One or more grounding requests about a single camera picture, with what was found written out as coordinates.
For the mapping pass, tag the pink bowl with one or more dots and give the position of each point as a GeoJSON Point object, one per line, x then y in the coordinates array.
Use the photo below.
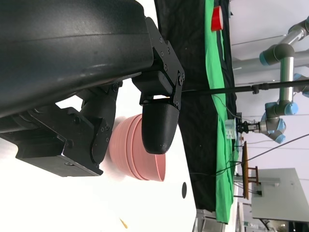
{"type": "Point", "coordinates": [154, 170]}
{"type": "Point", "coordinates": [118, 145]}
{"type": "Point", "coordinates": [134, 166]}

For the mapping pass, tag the small orange scrap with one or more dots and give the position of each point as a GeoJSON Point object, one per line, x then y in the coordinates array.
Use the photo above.
{"type": "Point", "coordinates": [124, 223]}

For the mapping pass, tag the grey industrial robot arm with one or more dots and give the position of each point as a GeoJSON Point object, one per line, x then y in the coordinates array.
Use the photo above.
{"type": "Point", "coordinates": [286, 77]}

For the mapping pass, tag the black backdrop cloth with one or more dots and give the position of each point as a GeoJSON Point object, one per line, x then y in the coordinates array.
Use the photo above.
{"type": "Point", "coordinates": [193, 48]}

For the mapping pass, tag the black boom pole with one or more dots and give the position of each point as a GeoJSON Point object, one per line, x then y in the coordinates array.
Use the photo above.
{"type": "Point", "coordinates": [229, 90]}

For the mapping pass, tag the clear plastic container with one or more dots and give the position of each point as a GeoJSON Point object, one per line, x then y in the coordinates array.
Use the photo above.
{"type": "Point", "coordinates": [230, 129]}

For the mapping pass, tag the pale grey box cabinet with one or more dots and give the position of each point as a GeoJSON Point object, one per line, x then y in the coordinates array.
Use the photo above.
{"type": "Point", "coordinates": [280, 198]}

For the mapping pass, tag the green cloth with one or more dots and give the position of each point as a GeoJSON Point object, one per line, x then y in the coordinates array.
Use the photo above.
{"type": "Point", "coordinates": [217, 60]}

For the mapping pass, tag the black round table grommet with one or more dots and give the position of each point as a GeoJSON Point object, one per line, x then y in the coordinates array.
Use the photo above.
{"type": "Point", "coordinates": [184, 190]}

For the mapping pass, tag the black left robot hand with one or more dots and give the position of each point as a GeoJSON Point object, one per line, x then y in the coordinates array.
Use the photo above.
{"type": "Point", "coordinates": [72, 48]}

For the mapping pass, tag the red cup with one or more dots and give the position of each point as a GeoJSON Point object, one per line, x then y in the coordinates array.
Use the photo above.
{"type": "Point", "coordinates": [216, 19]}

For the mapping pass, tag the brown wooden rack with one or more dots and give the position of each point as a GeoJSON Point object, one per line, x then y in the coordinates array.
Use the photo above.
{"type": "Point", "coordinates": [246, 169]}

